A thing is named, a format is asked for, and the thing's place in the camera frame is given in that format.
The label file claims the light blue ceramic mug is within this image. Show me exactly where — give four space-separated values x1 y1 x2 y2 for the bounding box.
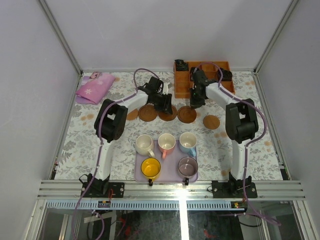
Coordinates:
179 132 197 157

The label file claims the light bamboo coaster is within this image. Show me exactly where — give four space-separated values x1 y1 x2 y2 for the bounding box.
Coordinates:
203 115 220 130
126 109 139 121

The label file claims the dark wooden grooved coaster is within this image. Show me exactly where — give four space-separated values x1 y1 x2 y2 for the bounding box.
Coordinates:
177 106 197 124
138 104 158 122
158 105 178 122

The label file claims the orange wooden compartment tray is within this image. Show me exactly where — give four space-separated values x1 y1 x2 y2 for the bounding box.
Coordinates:
173 60 236 99

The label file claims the pink folded cloth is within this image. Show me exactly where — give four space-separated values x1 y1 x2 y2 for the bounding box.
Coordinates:
75 71 116 105

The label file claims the blue slotted cable duct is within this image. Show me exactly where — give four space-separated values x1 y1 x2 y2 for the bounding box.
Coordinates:
47 200 243 211

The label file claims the yellow ceramic mug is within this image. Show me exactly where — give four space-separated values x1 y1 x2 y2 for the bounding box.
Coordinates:
140 157 161 182

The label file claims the white ceramic mug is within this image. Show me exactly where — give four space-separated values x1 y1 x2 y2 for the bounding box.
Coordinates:
135 134 155 158

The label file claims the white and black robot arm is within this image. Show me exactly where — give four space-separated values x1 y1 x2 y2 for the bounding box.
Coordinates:
91 76 173 198
189 69 259 198

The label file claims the lavender plastic serving tray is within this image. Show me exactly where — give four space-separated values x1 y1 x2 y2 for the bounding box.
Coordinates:
134 139 198 185

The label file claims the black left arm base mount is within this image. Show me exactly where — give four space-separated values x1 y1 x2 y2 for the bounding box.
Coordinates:
78 173 125 199

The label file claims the dark floral rolled cloth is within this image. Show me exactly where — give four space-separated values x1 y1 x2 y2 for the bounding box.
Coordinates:
189 66 198 82
174 59 189 72
216 67 233 82

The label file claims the aluminium front frame rail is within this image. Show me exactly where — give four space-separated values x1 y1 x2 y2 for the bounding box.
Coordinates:
37 180 306 201

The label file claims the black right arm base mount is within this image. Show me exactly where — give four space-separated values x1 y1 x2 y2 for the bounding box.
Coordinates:
211 175 258 199

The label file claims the pink ceramic mug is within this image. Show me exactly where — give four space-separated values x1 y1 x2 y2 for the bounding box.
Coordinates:
157 133 176 159

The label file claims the grey purple ceramic mug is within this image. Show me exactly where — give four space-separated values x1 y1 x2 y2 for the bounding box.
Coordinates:
177 156 199 178

